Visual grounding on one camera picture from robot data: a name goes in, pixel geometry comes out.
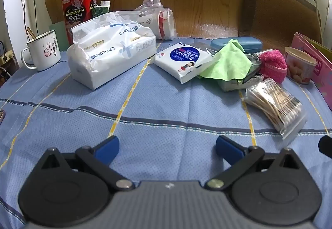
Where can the pink fluffy cloth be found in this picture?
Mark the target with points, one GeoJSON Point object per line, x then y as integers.
{"type": "Point", "coordinates": [272, 65]}

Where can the bag of cotton swabs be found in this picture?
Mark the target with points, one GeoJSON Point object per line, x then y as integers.
{"type": "Point", "coordinates": [275, 104]}

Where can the green microfibre cloth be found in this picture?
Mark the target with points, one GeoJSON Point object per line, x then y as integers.
{"type": "Point", "coordinates": [228, 63]}

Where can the small green white carton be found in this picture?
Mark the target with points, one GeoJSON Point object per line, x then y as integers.
{"type": "Point", "coordinates": [99, 11]}

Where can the tin can with beige lid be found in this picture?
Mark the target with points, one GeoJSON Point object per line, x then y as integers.
{"type": "Point", "coordinates": [300, 70]}

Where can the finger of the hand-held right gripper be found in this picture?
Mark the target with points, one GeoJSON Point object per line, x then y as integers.
{"type": "Point", "coordinates": [326, 147]}

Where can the clear bag of metal clips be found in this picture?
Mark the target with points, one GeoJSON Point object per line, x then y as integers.
{"type": "Point", "coordinates": [233, 85]}

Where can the white enamel mug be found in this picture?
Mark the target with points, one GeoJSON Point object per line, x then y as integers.
{"type": "Point", "coordinates": [44, 52]}

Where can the red snack box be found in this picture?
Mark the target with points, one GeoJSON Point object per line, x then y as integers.
{"type": "Point", "coordinates": [77, 8]}

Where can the white wet wipes pack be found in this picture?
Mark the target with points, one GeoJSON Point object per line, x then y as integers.
{"type": "Point", "coordinates": [181, 59]}

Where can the blue checked bedsheet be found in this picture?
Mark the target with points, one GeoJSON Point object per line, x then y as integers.
{"type": "Point", "coordinates": [166, 104]}

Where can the plastic bag of paper cups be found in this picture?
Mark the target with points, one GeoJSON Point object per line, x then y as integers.
{"type": "Point", "coordinates": [163, 24]}

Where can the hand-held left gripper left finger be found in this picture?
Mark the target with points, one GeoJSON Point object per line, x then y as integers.
{"type": "Point", "coordinates": [107, 149]}

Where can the blue glasses case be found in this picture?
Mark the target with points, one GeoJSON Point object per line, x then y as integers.
{"type": "Point", "coordinates": [249, 43]}

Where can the large white tissue pack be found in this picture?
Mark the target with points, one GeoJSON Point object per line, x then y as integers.
{"type": "Point", "coordinates": [103, 57]}

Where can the spoon in mug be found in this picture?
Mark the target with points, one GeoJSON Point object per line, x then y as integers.
{"type": "Point", "coordinates": [31, 33]}

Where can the pink book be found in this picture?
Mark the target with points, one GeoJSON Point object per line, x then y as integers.
{"type": "Point", "coordinates": [323, 76]}

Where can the power strip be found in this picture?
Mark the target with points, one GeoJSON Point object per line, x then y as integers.
{"type": "Point", "coordinates": [6, 57]}

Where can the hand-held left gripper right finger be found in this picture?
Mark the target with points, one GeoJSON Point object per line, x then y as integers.
{"type": "Point", "coordinates": [228, 150]}

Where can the brown chair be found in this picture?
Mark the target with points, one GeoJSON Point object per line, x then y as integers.
{"type": "Point", "coordinates": [280, 11]}

